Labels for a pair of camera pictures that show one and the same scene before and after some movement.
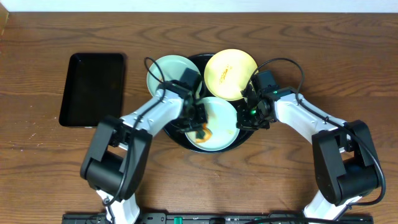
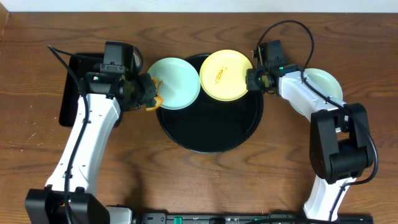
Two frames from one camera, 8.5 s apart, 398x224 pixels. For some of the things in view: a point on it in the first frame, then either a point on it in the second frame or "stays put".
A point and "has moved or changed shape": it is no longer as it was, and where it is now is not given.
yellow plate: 227,73 stays put
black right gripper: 243,122 to 250,84
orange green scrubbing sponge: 204,135 has moved or changed shape
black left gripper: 196,126 to 145,82
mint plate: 221,120 to 326,82
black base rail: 217,218 stays put
